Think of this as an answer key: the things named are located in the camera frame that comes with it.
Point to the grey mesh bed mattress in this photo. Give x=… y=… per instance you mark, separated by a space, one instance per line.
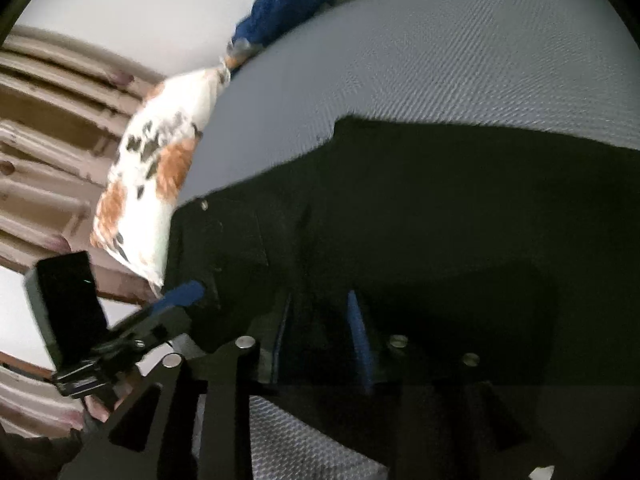
x=425 y=60

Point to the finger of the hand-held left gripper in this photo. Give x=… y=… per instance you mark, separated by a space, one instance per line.
x=182 y=294

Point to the beige patterned curtain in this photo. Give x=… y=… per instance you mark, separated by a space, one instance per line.
x=50 y=160

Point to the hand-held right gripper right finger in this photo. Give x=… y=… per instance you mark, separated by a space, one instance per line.
x=362 y=340

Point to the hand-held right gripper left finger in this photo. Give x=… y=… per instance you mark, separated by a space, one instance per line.
x=225 y=400

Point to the white floral pillow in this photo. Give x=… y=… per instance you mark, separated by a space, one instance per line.
x=150 y=210

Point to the navy floral pillow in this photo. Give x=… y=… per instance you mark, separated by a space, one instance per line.
x=280 y=15

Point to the black pants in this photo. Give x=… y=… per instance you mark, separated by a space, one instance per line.
x=450 y=210

